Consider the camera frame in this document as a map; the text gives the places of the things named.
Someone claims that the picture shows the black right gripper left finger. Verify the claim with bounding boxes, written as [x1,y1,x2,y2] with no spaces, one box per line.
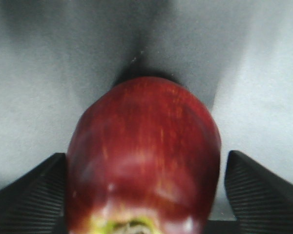
[0,153,66,234]

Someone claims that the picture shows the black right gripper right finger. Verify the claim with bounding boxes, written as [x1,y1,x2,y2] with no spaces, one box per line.
[224,150,293,234]

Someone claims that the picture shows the red apple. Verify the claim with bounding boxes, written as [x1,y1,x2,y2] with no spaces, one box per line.
[65,77,221,234]

